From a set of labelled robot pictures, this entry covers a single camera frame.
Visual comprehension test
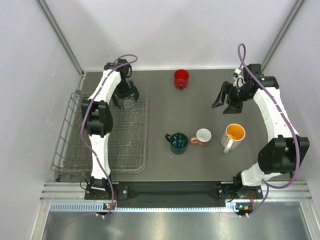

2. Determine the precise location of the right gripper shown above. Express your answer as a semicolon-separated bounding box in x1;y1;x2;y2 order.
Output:
212;81;252;114

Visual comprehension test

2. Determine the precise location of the clear plastic cup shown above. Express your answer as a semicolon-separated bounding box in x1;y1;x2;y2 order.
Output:
123;99;134;111

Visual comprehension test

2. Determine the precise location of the red mug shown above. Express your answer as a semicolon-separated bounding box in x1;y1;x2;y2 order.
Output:
174;69;189;90

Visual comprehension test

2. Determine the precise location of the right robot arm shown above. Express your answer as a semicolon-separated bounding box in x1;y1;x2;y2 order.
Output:
211;63;310;199

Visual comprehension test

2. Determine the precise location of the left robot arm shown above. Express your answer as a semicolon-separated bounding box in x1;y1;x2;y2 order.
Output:
80;55;140;200

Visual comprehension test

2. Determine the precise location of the white mug orange inside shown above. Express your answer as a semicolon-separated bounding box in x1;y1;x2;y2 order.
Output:
221;123;246;154

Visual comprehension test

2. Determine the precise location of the small pink mug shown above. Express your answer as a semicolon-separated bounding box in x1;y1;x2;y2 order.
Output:
190;128;212;147

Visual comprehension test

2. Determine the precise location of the dark green mug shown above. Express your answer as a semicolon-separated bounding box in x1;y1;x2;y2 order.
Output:
165;132;189;155

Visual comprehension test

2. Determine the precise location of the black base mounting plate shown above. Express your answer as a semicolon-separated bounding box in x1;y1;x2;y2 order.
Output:
84;180;263;208

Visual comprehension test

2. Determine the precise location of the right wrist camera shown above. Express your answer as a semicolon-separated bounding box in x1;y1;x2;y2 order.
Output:
233;68;245;89

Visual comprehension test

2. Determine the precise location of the grey wire dish rack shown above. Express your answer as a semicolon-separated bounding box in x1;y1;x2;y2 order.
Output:
51;90;149;177

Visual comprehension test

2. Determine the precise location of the aluminium frame rail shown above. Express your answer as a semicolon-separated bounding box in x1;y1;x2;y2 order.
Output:
40;181;313;217

